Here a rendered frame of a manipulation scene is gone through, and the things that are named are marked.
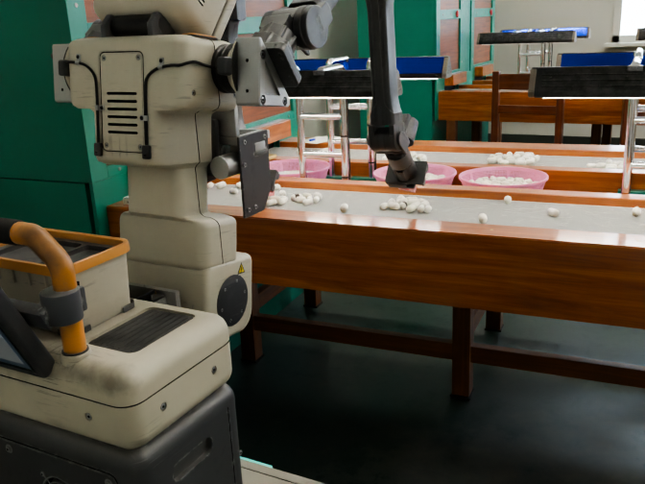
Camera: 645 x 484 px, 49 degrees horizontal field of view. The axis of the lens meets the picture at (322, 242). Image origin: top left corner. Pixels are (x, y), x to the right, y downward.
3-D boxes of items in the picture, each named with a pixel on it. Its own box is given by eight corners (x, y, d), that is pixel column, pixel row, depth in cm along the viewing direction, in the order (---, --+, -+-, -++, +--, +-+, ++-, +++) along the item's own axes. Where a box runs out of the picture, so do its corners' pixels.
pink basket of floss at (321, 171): (342, 196, 240) (341, 168, 238) (265, 205, 233) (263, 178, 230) (317, 181, 265) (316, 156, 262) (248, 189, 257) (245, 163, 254)
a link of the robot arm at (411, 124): (364, 141, 168) (397, 141, 163) (376, 101, 171) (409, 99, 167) (383, 167, 177) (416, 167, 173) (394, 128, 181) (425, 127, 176)
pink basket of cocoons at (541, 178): (540, 220, 203) (542, 187, 200) (448, 213, 214) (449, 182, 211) (552, 197, 226) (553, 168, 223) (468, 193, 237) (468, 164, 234)
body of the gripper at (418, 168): (391, 163, 184) (383, 148, 178) (429, 164, 180) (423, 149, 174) (386, 185, 182) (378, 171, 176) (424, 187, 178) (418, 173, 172)
